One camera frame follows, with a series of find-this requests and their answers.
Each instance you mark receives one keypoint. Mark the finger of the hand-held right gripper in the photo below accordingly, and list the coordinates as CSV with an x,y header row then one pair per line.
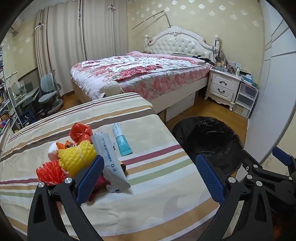
x,y
266,173
282,156

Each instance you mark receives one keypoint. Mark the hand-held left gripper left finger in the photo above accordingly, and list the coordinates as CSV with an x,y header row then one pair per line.
x,y
90,176

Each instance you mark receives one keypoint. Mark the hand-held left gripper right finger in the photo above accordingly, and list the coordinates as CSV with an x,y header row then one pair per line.
x,y
210,178

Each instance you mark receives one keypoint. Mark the yellow foam net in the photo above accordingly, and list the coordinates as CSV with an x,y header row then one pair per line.
x,y
74,157

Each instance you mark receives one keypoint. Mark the grey pouch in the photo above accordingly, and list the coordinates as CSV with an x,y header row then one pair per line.
x,y
108,153

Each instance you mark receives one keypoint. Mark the orange plastic bag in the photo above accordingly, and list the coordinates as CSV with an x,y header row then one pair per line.
x,y
67,145

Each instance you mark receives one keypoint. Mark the black-lined trash bin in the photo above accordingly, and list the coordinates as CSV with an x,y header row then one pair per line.
x,y
208,139

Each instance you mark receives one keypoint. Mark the red foam net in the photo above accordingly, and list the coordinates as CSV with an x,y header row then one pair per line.
x,y
49,172

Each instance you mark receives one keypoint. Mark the red plastic bag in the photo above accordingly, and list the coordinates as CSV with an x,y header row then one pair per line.
x,y
79,132

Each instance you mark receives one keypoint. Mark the white paper ball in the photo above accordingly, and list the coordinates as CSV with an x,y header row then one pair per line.
x,y
52,150

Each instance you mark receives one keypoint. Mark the teal tube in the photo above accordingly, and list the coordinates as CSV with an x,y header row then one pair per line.
x,y
121,141

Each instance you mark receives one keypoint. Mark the striped bed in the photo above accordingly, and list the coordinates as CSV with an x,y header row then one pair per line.
x,y
150,185

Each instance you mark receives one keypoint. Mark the clear plastic drawer unit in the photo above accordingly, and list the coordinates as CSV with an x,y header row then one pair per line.
x,y
245,97

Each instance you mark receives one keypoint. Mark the white wardrobe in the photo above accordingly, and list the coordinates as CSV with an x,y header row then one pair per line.
x,y
277,81

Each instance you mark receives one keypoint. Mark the teal box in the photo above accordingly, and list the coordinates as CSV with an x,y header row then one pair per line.
x,y
248,80

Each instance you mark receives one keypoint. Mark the grey-blue desk chair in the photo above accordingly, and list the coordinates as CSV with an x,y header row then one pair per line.
x,y
49,97

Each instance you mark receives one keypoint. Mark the white nightstand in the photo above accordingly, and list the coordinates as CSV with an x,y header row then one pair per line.
x,y
222,85

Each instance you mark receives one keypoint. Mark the grey study desk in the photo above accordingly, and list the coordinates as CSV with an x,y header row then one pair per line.
x,y
27,95

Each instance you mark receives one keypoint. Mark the cluster of small bottles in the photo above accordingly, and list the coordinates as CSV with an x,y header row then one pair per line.
x,y
227,66

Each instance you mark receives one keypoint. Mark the white bookshelf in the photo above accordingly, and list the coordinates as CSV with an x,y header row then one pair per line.
x,y
4,102

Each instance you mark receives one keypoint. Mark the floral quilt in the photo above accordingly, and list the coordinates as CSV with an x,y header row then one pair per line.
x,y
138,69

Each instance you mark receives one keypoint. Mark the beige curtain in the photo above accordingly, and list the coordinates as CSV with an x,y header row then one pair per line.
x,y
104,27
60,46

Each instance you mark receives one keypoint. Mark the white bed with tufted headboard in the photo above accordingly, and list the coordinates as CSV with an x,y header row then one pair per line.
x,y
175,44

